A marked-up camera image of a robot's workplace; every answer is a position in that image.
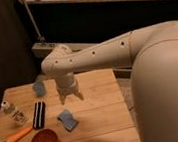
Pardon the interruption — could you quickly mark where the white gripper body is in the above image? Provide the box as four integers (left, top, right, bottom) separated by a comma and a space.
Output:
55, 73, 79, 97

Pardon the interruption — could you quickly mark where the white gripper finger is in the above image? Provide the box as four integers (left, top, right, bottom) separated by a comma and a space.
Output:
59, 96, 66, 105
74, 91, 84, 100

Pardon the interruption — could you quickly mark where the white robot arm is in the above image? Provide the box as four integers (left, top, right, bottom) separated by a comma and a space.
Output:
41, 20, 178, 142

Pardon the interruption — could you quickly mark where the blue sponge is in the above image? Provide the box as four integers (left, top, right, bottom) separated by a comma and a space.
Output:
57, 109, 78, 132

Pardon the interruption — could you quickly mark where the blue cup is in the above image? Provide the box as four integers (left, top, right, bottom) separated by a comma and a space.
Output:
32, 81, 46, 97

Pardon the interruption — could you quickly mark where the black white striped eraser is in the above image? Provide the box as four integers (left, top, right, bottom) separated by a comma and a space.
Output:
32, 101, 46, 130

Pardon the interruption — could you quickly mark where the small clear bottle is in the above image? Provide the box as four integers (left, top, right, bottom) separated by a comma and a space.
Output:
1, 101, 27, 126

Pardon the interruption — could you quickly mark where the metal pole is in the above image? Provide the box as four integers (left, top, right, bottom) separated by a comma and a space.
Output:
23, 0, 45, 44

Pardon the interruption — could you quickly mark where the orange handled brush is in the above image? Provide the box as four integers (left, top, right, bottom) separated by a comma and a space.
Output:
3, 126, 33, 142

